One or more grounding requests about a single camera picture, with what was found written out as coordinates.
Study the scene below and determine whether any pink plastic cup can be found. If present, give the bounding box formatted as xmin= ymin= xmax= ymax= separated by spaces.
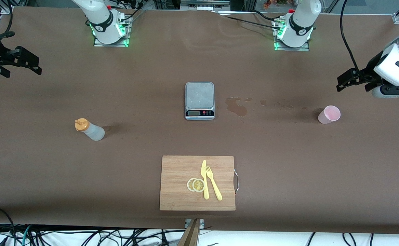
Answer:
xmin=318 ymin=106 xmax=341 ymax=124

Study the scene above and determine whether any sauce bottle with orange cap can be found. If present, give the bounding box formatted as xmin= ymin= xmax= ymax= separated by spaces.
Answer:
xmin=75 ymin=118 xmax=105 ymax=141

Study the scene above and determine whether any brown liquid puddle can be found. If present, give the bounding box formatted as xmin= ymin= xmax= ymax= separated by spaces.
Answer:
xmin=226 ymin=97 xmax=248 ymax=117

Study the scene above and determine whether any silver digital kitchen scale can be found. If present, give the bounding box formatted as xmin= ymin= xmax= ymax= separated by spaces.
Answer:
xmin=185 ymin=82 xmax=215 ymax=120

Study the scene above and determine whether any white power strip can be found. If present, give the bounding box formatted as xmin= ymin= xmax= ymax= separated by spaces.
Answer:
xmin=180 ymin=0 xmax=230 ymax=11

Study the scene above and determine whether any yellow plastic fork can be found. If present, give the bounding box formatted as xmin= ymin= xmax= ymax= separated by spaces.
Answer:
xmin=206 ymin=165 xmax=223 ymax=201

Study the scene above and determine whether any yellow plastic knife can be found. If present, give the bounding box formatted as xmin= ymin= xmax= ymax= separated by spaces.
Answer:
xmin=201 ymin=160 xmax=209 ymax=200

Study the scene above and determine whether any wooden cutting board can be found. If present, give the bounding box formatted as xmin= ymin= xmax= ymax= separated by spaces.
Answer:
xmin=159 ymin=155 xmax=239 ymax=211

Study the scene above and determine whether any wooden beam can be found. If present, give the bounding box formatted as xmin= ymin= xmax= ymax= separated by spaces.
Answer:
xmin=178 ymin=219 xmax=201 ymax=246

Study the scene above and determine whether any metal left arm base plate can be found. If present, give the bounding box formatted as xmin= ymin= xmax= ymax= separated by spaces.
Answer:
xmin=274 ymin=17 xmax=310 ymax=52

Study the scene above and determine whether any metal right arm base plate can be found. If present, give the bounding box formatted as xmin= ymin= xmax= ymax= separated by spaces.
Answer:
xmin=93 ymin=15 xmax=131 ymax=47

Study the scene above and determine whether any black cable on table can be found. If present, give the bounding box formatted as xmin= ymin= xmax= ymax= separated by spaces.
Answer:
xmin=216 ymin=12 xmax=282 ymax=29

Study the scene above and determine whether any teal floor cable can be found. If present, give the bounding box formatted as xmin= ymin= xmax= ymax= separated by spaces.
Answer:
xmin=22 ymin=225 xmax=33 ymax=246

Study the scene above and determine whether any small metal bracket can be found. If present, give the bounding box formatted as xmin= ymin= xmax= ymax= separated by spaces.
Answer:
xmin=185 ymin=219 xmax=205 ymax=229

